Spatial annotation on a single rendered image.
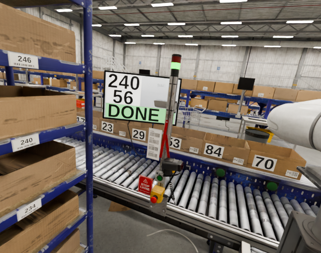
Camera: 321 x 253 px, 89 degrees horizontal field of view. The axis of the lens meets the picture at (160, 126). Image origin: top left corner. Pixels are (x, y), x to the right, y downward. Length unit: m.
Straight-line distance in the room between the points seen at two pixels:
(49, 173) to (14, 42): 0.39
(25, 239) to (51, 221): 0.08
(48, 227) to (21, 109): 0.42
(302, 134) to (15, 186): 0.92
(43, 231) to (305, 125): 0.96
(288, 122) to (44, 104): 0.84
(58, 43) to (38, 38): 0.06
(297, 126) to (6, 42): 0.89
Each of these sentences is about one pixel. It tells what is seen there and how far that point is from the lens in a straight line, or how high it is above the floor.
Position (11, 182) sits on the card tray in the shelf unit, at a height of 1.21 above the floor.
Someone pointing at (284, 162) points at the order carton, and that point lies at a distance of 1.65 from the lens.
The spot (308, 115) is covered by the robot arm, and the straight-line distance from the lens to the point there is 0.77.
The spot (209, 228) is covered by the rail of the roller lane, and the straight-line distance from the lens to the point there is 1.20.
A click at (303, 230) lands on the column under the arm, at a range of 0.82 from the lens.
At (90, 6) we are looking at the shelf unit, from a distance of 0.68.
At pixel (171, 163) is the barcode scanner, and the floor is 1.08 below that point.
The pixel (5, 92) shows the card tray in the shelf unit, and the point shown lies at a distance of 0.87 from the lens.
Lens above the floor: 1.51
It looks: 15 degrees down
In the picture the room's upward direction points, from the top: 6 degrees clockwise
